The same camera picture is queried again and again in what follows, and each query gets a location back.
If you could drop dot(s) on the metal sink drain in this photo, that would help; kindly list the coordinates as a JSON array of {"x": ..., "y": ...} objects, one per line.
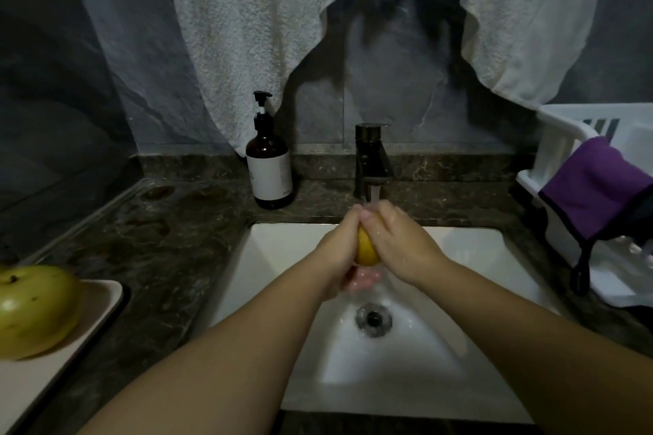
[{"x": 373, "y": 319}]

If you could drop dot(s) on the purple cloth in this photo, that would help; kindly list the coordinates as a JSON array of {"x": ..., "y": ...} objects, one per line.
[{"x": 597, "y": 185}]

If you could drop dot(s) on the black faucet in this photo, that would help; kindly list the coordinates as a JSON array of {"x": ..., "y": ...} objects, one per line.
[{"x": 371, "y": 154}]

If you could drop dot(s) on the person's left hand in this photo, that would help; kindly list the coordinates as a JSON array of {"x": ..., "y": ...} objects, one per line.
[{"x": 337, "y": 256}]

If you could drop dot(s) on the spotted yellow apple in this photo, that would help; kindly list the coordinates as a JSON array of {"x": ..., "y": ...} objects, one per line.
[{"x": 39, "y": 309}]

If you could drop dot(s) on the person's right forearm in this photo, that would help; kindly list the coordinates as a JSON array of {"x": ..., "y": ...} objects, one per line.
[{"x": 551, "y": 353}]

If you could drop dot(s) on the white sink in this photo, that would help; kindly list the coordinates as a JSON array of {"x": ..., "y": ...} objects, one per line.
[{"x": 459, "y": 368}]

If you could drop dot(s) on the beige plastic tray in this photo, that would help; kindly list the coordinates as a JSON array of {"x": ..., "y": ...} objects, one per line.
[{"x": 92, "y": 323}]

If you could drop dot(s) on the white hanging towel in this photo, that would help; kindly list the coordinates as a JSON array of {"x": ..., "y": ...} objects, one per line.
[{"x": 235, "y": 22}]

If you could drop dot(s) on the person's right hand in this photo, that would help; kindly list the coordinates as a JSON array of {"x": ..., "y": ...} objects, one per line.
[{"x": 408, "y": 244}]

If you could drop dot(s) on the white plastic basket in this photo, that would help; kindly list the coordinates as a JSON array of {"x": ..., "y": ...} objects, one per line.
[{"x": 556, "y": 144}]

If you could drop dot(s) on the person's left forearm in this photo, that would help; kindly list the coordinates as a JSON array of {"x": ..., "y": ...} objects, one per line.
[{"x": 194, "y": 374}]

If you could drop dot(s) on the dark soap pump bottle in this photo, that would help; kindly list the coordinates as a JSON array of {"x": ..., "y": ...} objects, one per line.
[{"x": 269, "y": 162}]

